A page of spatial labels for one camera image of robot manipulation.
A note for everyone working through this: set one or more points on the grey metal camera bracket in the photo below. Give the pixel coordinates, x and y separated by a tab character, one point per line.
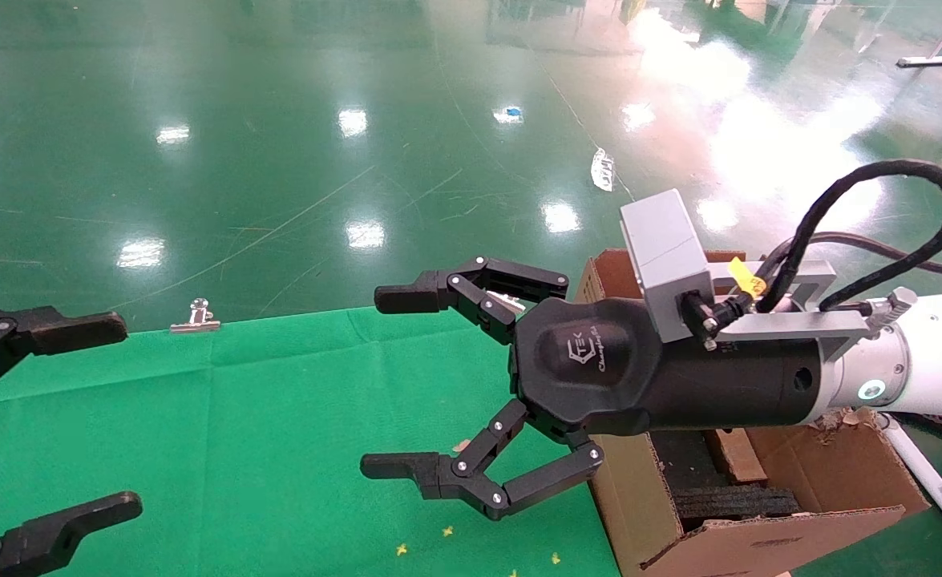
791	324

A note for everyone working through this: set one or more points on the black foam insert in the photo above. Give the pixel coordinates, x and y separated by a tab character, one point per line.
727	501

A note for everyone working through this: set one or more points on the grey flat bar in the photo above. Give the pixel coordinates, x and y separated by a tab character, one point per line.
926	60

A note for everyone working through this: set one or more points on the green table cloth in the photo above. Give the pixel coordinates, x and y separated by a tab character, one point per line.
278	417

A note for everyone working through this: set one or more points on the white plastic wrapper litter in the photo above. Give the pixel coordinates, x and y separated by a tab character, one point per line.
603	168

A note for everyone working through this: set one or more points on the small cardboard box with hole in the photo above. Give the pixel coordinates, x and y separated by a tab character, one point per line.
739	457

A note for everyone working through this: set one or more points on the large open cardboard carton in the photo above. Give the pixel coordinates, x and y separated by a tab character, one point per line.
639	521

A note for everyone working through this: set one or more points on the blue white litter piece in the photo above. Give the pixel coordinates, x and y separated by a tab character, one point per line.
509	114

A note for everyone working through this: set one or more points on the white pipe frame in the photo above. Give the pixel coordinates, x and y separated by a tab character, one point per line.
931	481

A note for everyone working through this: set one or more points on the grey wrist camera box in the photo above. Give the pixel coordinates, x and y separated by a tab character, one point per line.
665	256

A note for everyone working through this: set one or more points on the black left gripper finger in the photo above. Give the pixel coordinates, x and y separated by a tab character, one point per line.
46	533
62	330

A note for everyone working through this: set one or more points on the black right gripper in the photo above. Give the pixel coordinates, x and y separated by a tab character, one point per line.
621	377

